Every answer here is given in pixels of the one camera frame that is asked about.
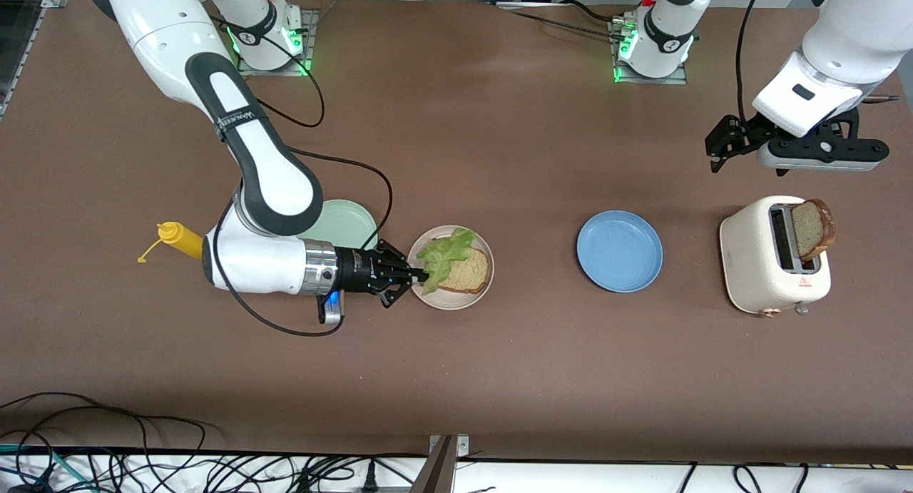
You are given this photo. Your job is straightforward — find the beige plate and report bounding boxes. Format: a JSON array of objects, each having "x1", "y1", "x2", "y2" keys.
[{"x1": 407, "y1": 225, "x2": 495, "y2": 311}]

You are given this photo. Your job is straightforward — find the white two-slot toaster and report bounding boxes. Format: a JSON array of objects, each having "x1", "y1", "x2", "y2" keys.
[{"x1": 719, "y1": 195, "x2": 832, "y2": 317}]

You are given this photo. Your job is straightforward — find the green lettuce leaf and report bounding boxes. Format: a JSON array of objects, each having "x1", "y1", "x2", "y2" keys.
[{"x1": 416, "y1": 227, "x2": 476, "y2": 296}]

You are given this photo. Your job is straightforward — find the yellow mustard squeeze bottle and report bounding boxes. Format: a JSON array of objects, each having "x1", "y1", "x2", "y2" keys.
[{"x1": 138, "y1": 222, "x2": 206, "y2": 264}]

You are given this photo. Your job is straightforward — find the teal cable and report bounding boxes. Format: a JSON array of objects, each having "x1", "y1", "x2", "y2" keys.
[{"x1": 0, "y1": 443, "x2": 97, "y2": 493}]

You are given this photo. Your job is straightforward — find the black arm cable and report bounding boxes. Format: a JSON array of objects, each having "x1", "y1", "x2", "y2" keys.
[
  {"x1": 735, "y1": 0, "x2": 770, "y2": 123},
  {"x1": 213, "y1": 22, "x2": 394, "y2": 337}
]

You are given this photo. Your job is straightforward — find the aluminium profile bracket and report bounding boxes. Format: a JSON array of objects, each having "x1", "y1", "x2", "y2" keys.
[{"x1": 410, "y1": 434, "x2": 471, "y2": 493}]

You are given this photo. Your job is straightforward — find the aluminium frame rail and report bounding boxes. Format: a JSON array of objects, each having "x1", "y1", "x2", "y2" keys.
[{"x1": 0, "y1": 0, "x2": 72, "y2": 119}]

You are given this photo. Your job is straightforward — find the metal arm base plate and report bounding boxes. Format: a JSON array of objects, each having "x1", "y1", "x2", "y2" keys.
[
  {"x1": 235, "y1": 8, "x2": 320, "y2": 78},
  {"x1": 610, "y1": 19, "x2": 690, "y2": 86}
]

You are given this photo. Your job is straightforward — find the pale green plate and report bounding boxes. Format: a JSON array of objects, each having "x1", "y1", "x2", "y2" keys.
[{"x1": 296, "y1": 199, "x2": 379, "y2": 252}]

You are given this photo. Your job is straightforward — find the black braided cable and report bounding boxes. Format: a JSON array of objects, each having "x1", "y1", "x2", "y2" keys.
[{"x1": 508, "y1": 0, "x2": 625, "y2": 43}]

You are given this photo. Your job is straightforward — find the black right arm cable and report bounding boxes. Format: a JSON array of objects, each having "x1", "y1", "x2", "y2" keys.
[{"x1": 213, "y1": 22, "x2": 394, "y2": 337}]

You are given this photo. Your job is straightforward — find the blue plate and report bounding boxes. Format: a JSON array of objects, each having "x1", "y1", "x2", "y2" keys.
[{"x1": 576, "y1": 210, "x2": 664, "y2": 293}]

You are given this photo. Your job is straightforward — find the toasted bread slice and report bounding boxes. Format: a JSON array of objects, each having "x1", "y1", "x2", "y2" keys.
[
  {"x1": 790, "y1": 198, "x2": 837, "y2": 263},
  {"x1": 437, "y1": 245, "x2": 491, "y2": 295}
]

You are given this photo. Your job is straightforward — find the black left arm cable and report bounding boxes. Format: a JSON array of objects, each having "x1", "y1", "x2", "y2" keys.
[{"x1": 735, "y1": 0, "x2": 770, "y2": 123}]

